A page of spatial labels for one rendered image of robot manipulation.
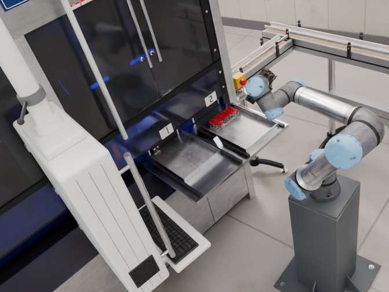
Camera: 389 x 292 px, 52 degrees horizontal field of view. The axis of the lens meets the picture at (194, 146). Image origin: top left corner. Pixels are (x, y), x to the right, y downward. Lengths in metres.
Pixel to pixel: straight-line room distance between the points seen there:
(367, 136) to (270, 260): 1.47
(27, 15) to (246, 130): 1.24
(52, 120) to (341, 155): 0.97
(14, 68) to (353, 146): 1.09
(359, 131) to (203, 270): 1.64
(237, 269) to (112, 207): 1.47
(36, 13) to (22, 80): 0.41
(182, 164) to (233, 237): 0.90
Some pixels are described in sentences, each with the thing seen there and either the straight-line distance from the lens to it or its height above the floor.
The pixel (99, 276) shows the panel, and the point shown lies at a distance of 2.41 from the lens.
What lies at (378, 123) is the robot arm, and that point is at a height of 1.35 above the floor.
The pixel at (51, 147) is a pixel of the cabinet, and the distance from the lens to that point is 1.35.
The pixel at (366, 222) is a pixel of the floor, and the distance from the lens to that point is 2.90.
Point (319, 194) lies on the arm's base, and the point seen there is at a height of 0.83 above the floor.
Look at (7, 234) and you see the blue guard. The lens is 1.98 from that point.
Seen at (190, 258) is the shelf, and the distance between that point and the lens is 1.84.
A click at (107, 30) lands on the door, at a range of 1.83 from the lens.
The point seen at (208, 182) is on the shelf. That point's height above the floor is 0.88.
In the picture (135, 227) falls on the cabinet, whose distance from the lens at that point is 1.51.
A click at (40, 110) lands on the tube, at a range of 1.39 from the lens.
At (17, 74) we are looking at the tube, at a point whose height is 1.81.
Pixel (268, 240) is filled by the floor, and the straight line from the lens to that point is 2.81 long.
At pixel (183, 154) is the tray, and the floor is 0.88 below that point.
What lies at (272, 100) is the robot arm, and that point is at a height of 1.34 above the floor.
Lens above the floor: 2.29
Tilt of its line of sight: 39 degrees down
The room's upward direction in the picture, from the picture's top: 17 degrees counter-clockwise
